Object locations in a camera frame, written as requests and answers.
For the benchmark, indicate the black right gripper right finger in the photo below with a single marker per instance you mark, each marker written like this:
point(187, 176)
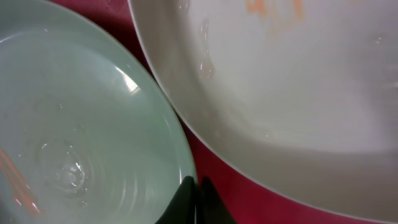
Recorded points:
point(211, 209)

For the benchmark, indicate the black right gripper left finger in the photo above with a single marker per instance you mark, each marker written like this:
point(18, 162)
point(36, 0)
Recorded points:
point(181, 209)

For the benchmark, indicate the light green plate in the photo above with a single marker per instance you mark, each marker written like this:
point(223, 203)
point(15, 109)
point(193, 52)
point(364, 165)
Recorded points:
point(87, 136)

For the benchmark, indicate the white plate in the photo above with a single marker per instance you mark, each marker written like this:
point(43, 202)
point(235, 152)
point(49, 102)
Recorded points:
point(299, 96)

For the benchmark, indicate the red plastic tray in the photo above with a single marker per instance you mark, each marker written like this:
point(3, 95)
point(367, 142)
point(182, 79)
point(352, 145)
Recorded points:
point(246, 201)

